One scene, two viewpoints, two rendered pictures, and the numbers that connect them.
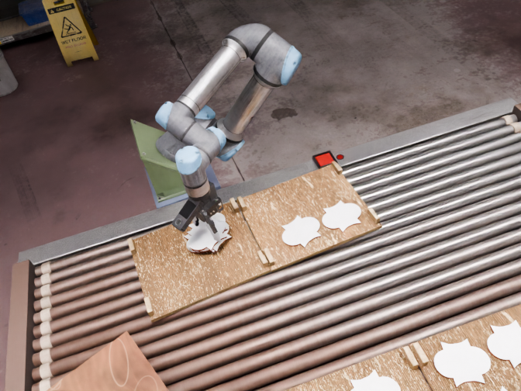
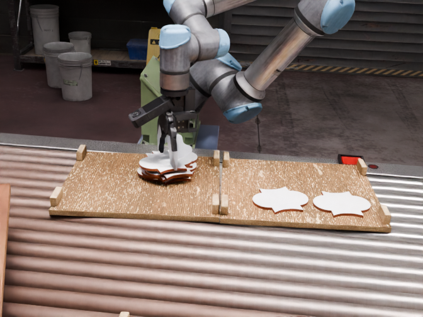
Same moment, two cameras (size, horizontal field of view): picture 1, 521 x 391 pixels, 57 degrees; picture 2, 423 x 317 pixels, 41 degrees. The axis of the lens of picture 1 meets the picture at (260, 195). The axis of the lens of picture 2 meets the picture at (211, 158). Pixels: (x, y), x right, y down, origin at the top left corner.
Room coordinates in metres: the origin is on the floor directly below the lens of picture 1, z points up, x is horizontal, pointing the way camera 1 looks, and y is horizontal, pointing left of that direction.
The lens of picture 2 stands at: (-0.23, -0.27, 1.62)
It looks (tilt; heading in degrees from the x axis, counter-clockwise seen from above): 24 degrees down; 15
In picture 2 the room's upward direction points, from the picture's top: 3 degrees clockwise
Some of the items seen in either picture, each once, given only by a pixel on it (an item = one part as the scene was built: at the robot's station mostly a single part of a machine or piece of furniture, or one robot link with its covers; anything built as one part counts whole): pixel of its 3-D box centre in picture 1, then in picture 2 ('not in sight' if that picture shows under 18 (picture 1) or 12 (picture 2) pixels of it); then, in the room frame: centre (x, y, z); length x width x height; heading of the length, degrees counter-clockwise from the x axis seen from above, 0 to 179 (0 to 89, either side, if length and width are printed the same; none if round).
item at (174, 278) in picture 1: (196, 255); (143, 183); (1.01, 0.25, 0.93); 0.41 x 0.35 x 0.02; 105
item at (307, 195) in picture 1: (305, 212); (298, 191); (1.11, -0.15, 0.93); 0.41 x 0.35 x 0.02; 104
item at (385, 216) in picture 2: (374, 215); (384, 213); (1.03, -0.37, 0.95); 0.06 x 0.02 x 0.03; 14
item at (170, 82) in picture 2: (196, 185); (174, 79); (1.07, 0.19, 1.21); 0.08 x 0.08 x 0.05
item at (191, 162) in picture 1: (191, 166); (175, 49); (1.07, 0.19, 1.29); 0.09 x 0.08 x 0.11; 145
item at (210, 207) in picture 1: (204, 201); (176, 109); (1.07, 0.18, 1.13); 0.09 x 0.08 x 0.12; 129
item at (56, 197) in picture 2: (149, 306); (56, 196); (0.83, 0.41, 0.95); 0.06 x 0.02 x 0.03; 15
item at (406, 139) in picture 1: (284, 181); (292, 170); (1.33, -0.11, 0.89); 2.08 x 0.08 x 0.06; 100
